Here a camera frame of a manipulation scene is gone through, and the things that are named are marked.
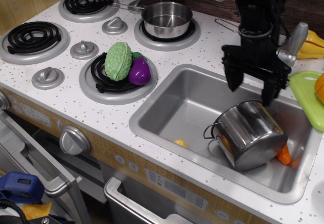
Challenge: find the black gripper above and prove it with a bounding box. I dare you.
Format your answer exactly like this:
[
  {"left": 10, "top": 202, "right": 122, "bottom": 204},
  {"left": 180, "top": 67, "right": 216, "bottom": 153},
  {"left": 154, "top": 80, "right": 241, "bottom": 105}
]
[{"left": 222, "top": 45, "right": 291, "bottom": 106}]

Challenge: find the large steel pot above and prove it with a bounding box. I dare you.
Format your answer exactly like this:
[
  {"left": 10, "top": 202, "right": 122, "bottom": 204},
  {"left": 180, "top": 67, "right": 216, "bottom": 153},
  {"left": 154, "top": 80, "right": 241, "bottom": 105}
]
[{"left": 203, "top": 100, "right": 288, "bottom": 171}]

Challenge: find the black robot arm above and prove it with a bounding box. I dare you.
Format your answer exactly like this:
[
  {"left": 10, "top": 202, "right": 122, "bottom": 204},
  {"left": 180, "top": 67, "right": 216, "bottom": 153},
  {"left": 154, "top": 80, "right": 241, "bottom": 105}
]
[{"left": 218, "top": 0, "right": 291, "bottom": 106}]

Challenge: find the grey toy sink basin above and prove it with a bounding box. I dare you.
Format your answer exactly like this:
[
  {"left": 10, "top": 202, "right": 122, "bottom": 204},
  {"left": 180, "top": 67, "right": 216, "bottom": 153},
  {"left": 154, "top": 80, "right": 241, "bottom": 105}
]
[{"left": 129, "top": 65, "right": 322, "bottom": 204}]

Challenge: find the silver toy faucet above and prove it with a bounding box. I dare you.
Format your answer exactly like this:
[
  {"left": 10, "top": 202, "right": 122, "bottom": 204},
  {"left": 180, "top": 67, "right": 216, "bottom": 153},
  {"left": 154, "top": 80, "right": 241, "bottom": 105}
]
[{"left": 214, "top": 0, "right": 309, "bottom": 68}]

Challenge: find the green cutting board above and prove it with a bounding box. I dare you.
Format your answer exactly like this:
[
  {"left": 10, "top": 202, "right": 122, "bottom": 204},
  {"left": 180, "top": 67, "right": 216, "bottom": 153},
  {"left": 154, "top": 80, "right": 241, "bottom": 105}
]
[{"left": 290, "top": 71, "right": 323, "bottom": 132}]

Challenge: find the orange toy fruit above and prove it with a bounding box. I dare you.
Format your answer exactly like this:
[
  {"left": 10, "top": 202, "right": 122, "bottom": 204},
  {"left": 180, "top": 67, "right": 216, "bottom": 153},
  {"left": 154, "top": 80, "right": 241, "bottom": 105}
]
[{"left": 314, "top": 74, "right": 324, "bottom": 104}]

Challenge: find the yellow toy pepper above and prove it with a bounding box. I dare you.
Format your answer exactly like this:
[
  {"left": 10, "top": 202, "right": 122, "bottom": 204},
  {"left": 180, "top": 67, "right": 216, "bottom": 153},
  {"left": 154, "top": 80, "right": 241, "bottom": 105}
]
[{"left": 297, "top": 30, "right": 323, "bottom": 59}]

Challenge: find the back right burner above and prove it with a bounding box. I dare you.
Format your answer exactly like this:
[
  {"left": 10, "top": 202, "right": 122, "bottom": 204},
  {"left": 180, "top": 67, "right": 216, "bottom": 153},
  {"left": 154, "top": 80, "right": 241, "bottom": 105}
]
[{"left": 133, "top": 18, "right": 201, "bottom": 52}]

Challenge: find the burner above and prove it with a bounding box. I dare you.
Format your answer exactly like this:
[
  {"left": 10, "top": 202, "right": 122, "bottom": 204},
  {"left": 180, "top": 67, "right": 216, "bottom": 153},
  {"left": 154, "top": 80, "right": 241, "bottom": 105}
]
[
  {"left": 133, "top": 18, "right": 201, "bottom": 52},
  {"left": 1, "top": 21, "right": 70, "bottom": 65},
  {"left": 59, "top": 0, "right": 118, "bottom": 23},
  {"left": 79, "top": 53, "right": 157, "bottom": 105}
]

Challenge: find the orange toy carrot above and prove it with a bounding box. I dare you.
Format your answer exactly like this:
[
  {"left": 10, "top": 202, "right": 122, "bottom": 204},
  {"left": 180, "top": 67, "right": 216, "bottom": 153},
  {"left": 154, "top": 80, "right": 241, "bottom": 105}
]
[{"left": 276, "top": 144, "right": 291, "bottom": 165}]

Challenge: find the yellow toy corn piece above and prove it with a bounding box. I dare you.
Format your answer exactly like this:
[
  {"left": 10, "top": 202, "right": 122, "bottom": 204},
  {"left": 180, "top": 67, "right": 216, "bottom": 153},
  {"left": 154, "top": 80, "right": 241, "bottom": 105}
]
[{"left": 174, "top": 139, "right": 188, "bottom": 149}]

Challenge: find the small steel saucepan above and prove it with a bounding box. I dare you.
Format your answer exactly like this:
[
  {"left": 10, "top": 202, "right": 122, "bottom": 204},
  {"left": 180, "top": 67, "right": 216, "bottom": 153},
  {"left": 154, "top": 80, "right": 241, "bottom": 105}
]
[{"left": 112, "top": 2, "right": 193, "bottom": 39}]

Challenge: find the purple toy eggplant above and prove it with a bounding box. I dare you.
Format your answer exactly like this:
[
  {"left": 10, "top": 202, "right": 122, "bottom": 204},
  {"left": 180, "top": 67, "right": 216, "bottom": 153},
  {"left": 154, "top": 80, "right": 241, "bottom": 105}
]
[{"left": 128, "top": 52, "right": 151, "bottom": 85}]

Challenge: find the green toy bitter melon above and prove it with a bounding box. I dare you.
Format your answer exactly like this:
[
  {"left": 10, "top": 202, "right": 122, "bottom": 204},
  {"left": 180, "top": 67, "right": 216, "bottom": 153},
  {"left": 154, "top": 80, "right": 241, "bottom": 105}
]
[{"left": 104, "top": 42, "right": 132, "bottom": 81}]

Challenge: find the silver stove knob rear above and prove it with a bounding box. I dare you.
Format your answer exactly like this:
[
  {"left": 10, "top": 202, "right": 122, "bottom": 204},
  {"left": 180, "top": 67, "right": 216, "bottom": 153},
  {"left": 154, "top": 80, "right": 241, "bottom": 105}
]
[{"left": 128, "top": 0, "right": 144, "bottom": 14}]

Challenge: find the silver stove knob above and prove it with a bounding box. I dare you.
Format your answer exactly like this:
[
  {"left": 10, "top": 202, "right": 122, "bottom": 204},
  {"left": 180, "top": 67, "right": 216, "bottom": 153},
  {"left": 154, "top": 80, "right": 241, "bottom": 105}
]
[
  {"left": 128, "top": 0, "right": 144, "bottom": 14},
  {"left": 31, "top": 67, "right": 65, "bottom": 90},
  {"left": 102, "top": 17, "right": 128, "bottom": 35},
  {"left": 70, "top": 40, "right": 99, "bottom": 60}
]

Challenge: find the silver stove knob back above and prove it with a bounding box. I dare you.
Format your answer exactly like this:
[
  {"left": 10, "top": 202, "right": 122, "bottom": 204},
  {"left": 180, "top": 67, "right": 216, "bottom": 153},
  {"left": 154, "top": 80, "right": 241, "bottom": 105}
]
[{"left": 102, "top": 17, "right": 128, "bottom": 35}]

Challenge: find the front centre burner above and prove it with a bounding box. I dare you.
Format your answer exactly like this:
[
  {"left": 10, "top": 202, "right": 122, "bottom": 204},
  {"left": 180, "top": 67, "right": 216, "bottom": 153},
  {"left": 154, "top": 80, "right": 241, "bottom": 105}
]
[{"left": 79, "top": 53, "right": 157, "bottom": 105}]

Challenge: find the silver stove knob middle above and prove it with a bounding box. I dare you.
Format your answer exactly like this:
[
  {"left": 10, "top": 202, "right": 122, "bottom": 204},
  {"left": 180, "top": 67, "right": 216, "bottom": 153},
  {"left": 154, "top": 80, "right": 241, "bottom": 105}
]
[{"left": 70, "top": 40, "right": 99, "bottom": 60}]

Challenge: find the silver dishwasher door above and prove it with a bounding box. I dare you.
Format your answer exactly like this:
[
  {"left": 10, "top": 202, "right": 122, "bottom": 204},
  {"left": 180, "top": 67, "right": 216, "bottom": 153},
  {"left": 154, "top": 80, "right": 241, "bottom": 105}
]
[{"left": 103, "top": 176, "right": 193, "bottom": 224}]

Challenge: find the back left burner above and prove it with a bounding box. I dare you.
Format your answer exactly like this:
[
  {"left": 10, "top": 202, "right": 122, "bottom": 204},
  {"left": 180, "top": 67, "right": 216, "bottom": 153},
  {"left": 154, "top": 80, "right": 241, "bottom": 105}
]
[{"left": 59, "top": 0, "right": 118, "bottom": 23}]

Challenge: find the large silver oven knob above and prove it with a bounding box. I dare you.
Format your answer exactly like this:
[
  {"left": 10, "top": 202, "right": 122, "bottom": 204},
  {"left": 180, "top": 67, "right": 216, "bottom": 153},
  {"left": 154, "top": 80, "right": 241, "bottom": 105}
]
[{"left": 59, "top": 125, "right": 91, "bottom": 156}]

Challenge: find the silver stove knob front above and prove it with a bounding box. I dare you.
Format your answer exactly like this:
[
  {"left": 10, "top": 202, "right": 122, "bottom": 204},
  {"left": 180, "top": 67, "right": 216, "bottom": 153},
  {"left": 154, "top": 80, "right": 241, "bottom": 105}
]
[{"left": 31, "top": 67, "right": 65, "bottom": 90}]

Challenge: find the silver knob left edge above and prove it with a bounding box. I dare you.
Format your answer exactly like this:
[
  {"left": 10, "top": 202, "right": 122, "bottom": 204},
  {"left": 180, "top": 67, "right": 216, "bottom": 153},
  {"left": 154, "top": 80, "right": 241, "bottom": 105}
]
[{"left": 0, "top": 92, "right": 11, "bottom": 110}]

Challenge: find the yellow cloth bottom left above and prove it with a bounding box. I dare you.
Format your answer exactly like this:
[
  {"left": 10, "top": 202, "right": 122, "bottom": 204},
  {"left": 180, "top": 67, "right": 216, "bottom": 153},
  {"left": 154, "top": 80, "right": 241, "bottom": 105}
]
[{"left": 21, "top": 203, "right": 52, "bottom": 220}]

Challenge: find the wire utensil on counter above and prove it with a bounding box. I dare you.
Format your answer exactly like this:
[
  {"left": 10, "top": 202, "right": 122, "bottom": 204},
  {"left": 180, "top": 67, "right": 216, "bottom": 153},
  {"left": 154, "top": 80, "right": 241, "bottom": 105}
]
[{"left": 215, "top": 18, "right": 238, "bottom": 33}]

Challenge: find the grey oven door handle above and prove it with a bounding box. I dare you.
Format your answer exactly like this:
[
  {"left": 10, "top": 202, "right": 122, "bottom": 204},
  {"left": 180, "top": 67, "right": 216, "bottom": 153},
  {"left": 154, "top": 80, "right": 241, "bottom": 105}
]
[{"left": 1, "top": 110, "right": 83, "bottom": 202}]

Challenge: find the black cable bottom left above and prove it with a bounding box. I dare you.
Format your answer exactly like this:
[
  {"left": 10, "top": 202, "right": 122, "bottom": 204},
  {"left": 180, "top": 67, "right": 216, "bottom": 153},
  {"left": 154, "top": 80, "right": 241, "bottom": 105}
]
[{"left": 0, "top": 199, "right": 31, "bottom": 220}]

